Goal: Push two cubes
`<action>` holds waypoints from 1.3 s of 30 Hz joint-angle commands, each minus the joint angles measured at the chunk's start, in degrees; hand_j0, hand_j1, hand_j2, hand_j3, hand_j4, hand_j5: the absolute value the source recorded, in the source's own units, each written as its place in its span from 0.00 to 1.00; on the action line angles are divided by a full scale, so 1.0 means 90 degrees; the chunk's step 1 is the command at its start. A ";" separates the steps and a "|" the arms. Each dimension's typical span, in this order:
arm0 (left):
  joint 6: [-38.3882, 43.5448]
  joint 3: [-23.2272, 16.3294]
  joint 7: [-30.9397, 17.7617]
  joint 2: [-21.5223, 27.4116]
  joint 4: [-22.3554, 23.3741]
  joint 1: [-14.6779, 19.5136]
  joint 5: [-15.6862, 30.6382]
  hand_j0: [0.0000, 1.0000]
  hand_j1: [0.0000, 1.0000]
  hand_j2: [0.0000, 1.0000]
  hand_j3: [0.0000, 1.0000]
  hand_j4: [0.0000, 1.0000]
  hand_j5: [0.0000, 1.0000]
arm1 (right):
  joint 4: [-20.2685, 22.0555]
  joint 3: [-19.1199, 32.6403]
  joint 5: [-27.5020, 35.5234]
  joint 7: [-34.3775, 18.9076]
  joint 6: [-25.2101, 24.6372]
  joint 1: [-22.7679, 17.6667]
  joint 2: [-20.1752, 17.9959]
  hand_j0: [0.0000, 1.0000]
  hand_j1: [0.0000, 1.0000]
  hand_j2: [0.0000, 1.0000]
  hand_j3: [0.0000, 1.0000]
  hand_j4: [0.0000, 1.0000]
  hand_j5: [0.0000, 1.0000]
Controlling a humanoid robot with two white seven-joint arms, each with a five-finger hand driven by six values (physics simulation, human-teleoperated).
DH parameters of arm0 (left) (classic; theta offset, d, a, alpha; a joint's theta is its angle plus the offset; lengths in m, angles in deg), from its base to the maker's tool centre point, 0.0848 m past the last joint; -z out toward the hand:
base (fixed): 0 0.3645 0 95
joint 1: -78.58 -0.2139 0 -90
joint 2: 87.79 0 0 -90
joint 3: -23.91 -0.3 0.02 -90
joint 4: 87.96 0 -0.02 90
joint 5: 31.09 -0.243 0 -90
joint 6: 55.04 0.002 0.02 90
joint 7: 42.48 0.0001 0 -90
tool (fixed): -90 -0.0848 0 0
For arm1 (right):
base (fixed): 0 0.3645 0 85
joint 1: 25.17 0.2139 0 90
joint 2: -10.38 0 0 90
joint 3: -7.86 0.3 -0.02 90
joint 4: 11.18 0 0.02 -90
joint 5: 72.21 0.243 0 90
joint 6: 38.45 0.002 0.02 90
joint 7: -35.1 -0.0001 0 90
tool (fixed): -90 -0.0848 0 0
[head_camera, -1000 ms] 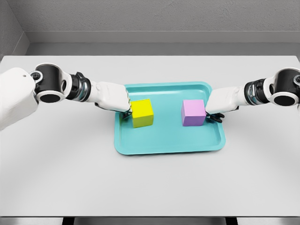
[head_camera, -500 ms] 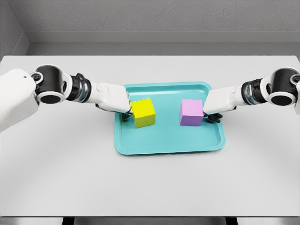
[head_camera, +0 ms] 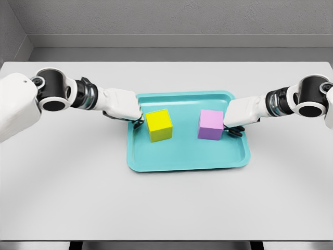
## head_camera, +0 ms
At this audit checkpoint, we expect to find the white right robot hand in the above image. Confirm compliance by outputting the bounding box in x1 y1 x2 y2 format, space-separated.
223 96 262 138

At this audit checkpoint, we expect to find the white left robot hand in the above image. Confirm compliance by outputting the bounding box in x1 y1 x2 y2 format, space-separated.
101 87 145 129

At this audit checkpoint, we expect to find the purple cube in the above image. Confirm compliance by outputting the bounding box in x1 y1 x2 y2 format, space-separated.
197 109 225 141

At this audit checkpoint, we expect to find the yellow cube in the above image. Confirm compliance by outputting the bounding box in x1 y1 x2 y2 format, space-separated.
144 109 174 143

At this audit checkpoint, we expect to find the teal plastic tray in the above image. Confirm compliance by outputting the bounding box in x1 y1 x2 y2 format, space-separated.
126 90 251 173

